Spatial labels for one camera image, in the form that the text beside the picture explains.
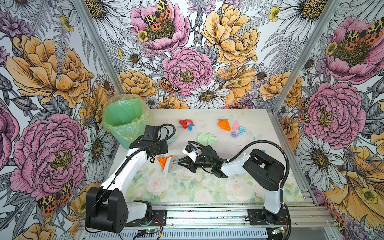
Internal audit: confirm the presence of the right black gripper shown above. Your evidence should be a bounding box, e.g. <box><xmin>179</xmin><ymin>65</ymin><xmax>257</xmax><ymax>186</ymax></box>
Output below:
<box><xmin>178</xmin><ymin>154</ymin><xmax>213</xmax><ymax>173</ymax></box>

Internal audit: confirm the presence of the grey-green plastic dustpan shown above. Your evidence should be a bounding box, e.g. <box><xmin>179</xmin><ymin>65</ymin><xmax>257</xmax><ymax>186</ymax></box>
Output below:
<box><xmin>167</xmin><ymin>134</ymin><xmax>176</xmax><ymax>146</ymax></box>

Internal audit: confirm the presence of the grey-green hand brush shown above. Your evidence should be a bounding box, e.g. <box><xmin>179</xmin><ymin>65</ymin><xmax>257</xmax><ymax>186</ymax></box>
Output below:
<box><xmin>163</xmin><ymin>156</ymin><xmax>179</xmax><ymax>173</ymax></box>

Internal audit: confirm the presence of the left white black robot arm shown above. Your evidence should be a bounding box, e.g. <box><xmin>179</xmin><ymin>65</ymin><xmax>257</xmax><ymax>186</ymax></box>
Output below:
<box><xmin>85</xmin><ymin>124</ymin><xmax>176</xmax><ymax>234</ymax></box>

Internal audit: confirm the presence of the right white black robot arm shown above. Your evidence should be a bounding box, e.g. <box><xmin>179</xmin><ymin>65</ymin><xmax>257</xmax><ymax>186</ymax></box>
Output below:
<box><xmin>178</xmin><ymin>140</ymin><xmax>290</xmax><ymax>225</ymax></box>

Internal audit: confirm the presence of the light green paper scrap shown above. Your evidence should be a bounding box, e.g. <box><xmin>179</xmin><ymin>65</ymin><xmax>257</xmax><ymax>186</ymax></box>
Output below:
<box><xmin>197</xmin><ymin>133</ymin><xmax>218</xmax><ymax>146</ymax></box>

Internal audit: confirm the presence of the orange paper scrap near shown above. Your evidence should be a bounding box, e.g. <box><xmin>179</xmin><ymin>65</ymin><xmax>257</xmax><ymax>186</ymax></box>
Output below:
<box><xmin>157</xmin><ymin>155</ymin><xmax>173</xmax><ymax>171</ymax></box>

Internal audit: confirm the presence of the orange paper scrap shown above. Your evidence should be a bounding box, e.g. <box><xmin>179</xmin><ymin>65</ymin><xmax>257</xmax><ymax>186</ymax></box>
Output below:
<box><xmin>218</xmin><ymin>119</ymin><xmax>231</xmax><ymax>132</ymax></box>
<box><xmin>157</xmin><ymin>155</ymin><xmax>173</xmax><ymax>171</ymax></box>

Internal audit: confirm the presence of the green bin with bag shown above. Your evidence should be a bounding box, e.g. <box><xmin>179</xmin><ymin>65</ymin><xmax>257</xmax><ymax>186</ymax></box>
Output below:
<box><xmin>102</xmin><ymin>94</ymin><xmax>155</xmax><ymax>150</ymax></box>

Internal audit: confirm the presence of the red paper scrap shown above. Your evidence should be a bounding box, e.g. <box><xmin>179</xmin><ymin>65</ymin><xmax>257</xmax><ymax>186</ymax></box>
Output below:
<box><xmin>179</xmin><ymin>120</ymin><xmax>194</xmax><ymax>129</ymax></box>

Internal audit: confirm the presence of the purple paper scrap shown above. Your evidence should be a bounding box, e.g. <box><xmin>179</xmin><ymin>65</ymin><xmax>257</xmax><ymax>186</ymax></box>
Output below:
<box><xmin>231</xmin><ymin>131</ymin><xmax>240</xmax><ymax>138</ymax></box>

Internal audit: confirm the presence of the small blue paper scrap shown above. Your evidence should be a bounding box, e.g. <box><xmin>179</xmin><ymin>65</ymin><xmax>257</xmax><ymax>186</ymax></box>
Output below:
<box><xmin>188</xmin><ymin>124</ymin><xmax>195</xmax><ymax>131</ymax></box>

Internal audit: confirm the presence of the orange paper scrap far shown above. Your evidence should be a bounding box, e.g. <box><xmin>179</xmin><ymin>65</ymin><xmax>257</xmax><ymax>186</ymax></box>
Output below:
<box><xmin>218</xmin><ymin>119</ymin><xmax>231</xmax><ymax>132</ymax></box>

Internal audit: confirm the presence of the pink paper scrap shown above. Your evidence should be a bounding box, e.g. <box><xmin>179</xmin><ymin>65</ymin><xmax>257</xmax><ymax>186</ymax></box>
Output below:
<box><xmin>232</xmin><ymin>121</ymin><xmax>240</xmax><ymax>130</ymax></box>

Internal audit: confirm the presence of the light blue paper scrap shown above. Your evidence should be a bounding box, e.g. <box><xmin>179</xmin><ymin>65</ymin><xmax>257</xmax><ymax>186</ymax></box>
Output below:
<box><xmin>238</xmin><ymin>126</ymin><xmax>247</xmax><ymax>135</ymax></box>

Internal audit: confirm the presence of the right black corrugated cable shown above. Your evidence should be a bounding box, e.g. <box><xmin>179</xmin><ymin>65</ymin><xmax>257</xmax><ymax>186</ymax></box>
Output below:
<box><xmin>187</xmin><ymin>139</ymin><xmax>292</xmax><ymax>240</ymax></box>

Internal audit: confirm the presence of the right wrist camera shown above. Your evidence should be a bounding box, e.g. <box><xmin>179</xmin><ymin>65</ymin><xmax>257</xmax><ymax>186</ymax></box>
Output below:
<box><xmin>183</xmin><ymin>145</ymin><xmax>199</xmax><ymax>163</ymax></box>

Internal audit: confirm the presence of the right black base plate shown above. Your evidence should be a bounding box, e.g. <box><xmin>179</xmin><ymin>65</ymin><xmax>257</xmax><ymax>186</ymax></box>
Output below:
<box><xmin>245</xmin><ymin>208</ymin><xmax>290</xmax><ymax>226</ymax></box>

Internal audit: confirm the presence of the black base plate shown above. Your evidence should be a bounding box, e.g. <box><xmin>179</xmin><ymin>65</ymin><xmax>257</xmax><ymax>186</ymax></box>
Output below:
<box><xmin>245</xmin><ymin>208</ymin><xmax>290</xmax><ymax>226</ymax></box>
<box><xmin>125</xmin><ymin>210</ymin><xmax>168</xmax><ymax>227</ymax></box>

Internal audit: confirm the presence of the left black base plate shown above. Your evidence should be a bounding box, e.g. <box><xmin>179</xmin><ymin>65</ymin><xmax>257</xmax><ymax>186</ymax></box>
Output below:
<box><xmin>125</xmin><ymin>210</ymin><xmax>168</xmax><ymax>227</ymax></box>

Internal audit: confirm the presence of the aluminium rail frame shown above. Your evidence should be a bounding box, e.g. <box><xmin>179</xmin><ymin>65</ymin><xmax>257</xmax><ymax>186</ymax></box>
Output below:
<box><xmin>77</xmin><ymin>203</ymin><xmax>342</xmax><ymax>240</ymax></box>

